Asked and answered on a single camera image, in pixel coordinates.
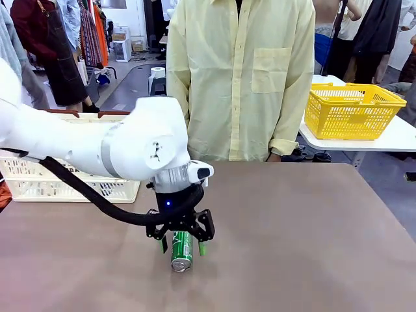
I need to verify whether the green Chilsung drink can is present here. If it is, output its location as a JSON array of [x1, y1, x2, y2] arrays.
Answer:
[[170, 229, 195, 274]]

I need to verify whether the black corrugated cable hose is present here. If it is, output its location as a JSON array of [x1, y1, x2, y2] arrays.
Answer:
[[0, 148, 205, 229]]

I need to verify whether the person in yellow shirt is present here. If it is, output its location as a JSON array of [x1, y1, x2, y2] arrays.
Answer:
[[165, 0, 317, 163]]

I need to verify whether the dark grey plastic stool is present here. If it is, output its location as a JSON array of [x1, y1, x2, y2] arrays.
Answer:
[[148, 79, 168, 97]]

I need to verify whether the seated person in grey trousers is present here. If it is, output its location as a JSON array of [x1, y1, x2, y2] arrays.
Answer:
[[383, 81, 416, 128]]

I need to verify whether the grey wire rack with cloths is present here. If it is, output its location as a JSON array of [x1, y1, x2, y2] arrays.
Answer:
[[84, 66, 118, 99]]

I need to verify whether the mannequin with dark apron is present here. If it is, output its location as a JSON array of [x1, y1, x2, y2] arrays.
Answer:
[[10, 0, 100, 114]]

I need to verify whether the white paper towel roll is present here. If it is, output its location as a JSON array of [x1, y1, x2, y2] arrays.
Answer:
[[150, 66, 168, 81]]

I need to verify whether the striped patterned hanging cloth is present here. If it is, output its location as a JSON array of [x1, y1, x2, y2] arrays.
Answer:
[[79, 6, 103, 68]]

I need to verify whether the black caster base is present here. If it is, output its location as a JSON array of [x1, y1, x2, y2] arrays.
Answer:
[[282, 146, 332, 163]]

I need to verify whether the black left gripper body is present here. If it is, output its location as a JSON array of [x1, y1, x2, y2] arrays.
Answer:
[[154, 187, 205, 229]]

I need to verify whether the orange hanging cloth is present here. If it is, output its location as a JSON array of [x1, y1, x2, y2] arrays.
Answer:
[[92, 3, 109, 66]]

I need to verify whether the black stand pole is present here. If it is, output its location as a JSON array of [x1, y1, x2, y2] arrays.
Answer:
[[320, 0, 348, 76]]

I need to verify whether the person in dark clothes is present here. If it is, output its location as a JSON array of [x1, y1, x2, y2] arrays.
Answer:
[[352, 0, 403, 86]]

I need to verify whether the mannequin with blue skirt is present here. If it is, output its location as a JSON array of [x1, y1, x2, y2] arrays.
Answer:
[[313, 0, 363, 75]]

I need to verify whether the cream basket with brown handles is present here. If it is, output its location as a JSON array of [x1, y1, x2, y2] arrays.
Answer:
[[0, 110, 142, 204]]

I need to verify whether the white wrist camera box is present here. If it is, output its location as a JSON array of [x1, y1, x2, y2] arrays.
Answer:
[[188, 160, 215, 189]]

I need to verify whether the yellow plastic shopping basket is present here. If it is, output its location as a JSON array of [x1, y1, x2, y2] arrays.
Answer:
[[304, 83, 408, 141]]

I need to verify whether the white side table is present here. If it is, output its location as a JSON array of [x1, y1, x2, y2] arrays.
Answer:
[[298, 74, 416, 168]]

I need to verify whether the small white cabinet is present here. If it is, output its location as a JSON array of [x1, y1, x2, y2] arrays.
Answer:
[[112, 25, 133, 63]]

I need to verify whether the person in cream shirt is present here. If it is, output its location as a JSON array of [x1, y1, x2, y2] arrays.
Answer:
[[337, 0, 374, 42]]

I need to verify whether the light blue hanging shirt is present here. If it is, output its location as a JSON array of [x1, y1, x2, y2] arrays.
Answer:
[[64, 0, 82, 52]]

